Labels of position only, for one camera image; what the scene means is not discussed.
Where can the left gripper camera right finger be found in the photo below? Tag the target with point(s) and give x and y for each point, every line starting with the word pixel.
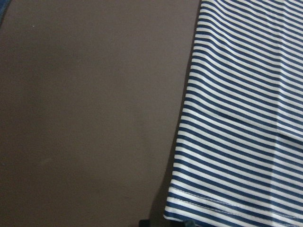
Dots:
pixel 189 224

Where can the navy white striped polo shirt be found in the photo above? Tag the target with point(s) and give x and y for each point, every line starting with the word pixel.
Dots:
pixel 239 151

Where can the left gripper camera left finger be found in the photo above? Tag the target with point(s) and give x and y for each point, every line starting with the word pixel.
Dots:
pixel 149 224

